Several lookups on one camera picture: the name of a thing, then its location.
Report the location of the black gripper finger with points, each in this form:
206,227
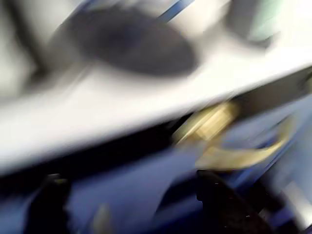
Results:
224,212
48,209

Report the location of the gray salt shaker green label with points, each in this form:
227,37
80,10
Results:
246,22

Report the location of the blue dishwasher door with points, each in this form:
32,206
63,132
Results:
126,182

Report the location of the gold stove knob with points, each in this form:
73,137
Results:
207,122

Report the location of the blue wooden toy kitchen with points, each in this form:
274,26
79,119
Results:
122,109

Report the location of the gray round pot lid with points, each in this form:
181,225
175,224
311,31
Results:
131,44

